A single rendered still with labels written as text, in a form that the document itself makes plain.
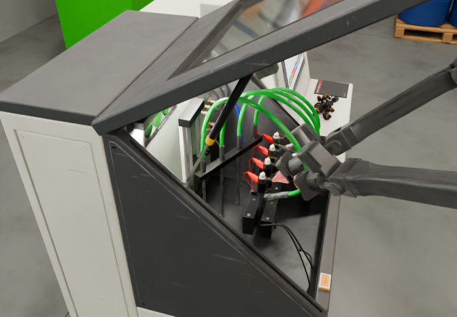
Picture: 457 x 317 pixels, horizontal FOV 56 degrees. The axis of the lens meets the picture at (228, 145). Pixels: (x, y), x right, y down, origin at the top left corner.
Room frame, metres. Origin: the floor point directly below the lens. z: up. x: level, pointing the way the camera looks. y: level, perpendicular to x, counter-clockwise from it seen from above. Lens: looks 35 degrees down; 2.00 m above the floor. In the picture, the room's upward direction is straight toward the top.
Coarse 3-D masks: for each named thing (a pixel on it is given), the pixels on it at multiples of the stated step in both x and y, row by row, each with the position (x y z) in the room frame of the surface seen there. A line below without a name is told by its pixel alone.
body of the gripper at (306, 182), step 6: (306, 174) 0.86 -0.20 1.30; (312, 174) 0.84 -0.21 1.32; (294, 180) 0.84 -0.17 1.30; (300, 180) 0.85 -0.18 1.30; (306, 180) 0.85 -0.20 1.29; (312, 180) 0.82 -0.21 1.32; (300, 186) 0.83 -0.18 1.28; (306, 186) 0.84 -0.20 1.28; (312, 186) 0.82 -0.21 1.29; (318, 186) 0.80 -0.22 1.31; (306, 192) 0.83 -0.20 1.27; (312, 192) 0.83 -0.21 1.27; (318, 192) 0.84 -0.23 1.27; (306, 198) 0.82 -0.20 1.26
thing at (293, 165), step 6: (282, 156) 1.05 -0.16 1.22; (288, 156) 1.06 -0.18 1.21; (282, 162) 1.02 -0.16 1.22; (288, 162) 1.03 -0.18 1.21; (294, 162) 1.01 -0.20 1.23; (300, 162) 1.00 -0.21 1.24; (288, 168) 1.02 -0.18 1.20; (294, 168) 1.00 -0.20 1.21; (300, 168) 1.00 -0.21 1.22; (294, 174) 1.00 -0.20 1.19
